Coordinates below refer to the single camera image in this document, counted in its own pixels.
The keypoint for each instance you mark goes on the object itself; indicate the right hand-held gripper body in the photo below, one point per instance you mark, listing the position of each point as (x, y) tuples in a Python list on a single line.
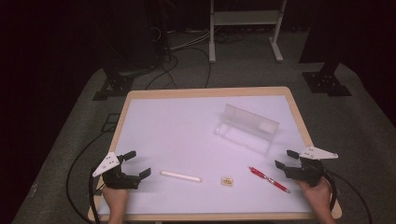
[(306, 172)]

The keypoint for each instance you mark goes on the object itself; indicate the white metal stand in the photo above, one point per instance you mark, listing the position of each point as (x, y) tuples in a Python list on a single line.
[(246, 18)]

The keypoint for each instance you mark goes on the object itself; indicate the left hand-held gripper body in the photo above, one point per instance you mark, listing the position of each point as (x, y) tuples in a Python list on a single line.
[(120, 181)]

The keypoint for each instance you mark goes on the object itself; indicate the clear plastic pencil case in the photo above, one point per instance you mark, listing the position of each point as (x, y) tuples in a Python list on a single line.
[(246, 129)]

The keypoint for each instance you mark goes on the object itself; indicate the black stand base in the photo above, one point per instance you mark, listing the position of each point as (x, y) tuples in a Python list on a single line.
[(325, 82), (113, 85)]

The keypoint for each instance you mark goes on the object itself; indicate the wooden table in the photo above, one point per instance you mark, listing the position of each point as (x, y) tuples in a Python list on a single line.
[(205, 91)]

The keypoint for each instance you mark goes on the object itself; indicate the white pen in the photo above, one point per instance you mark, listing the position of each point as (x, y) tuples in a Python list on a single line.
[(180, 176)]

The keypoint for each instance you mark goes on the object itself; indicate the person's left hand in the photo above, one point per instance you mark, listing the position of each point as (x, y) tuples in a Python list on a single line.
[(115, 199)]

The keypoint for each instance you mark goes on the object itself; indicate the small beige eraser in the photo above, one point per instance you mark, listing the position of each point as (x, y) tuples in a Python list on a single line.
[(227, 181)]

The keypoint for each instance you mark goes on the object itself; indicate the person's right hand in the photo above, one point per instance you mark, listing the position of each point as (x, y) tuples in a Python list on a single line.
[(316, 197)]

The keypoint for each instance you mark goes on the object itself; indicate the white table mat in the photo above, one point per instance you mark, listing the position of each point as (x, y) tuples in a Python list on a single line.
[(186, 133)]

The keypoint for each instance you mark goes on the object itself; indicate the red pen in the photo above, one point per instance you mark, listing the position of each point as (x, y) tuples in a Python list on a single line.
[(269, 179)]

